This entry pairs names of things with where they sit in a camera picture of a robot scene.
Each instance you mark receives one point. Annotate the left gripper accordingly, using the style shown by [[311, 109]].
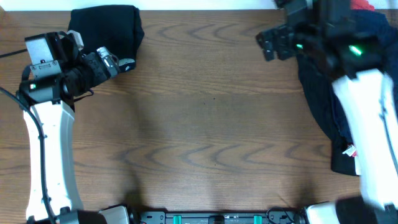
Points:
[[100, 74]]

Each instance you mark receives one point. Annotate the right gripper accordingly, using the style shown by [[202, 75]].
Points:
[[282, 36]]

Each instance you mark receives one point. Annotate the black shorts with white waistband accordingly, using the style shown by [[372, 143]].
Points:
[[116, 27]]

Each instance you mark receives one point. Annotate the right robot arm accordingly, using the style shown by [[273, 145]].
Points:
[[355, 64]]

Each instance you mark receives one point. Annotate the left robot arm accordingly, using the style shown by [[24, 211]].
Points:
[[48, 101]]

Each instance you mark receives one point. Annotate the black garment under pile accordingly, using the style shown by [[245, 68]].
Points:
[[328, 113]]

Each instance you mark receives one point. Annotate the red garment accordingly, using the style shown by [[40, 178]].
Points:
[[362, 5]]

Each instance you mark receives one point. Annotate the navy blue garment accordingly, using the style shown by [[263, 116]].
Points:
[[373, 23]]

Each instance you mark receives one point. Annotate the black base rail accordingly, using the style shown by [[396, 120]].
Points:
[[273, 215]]

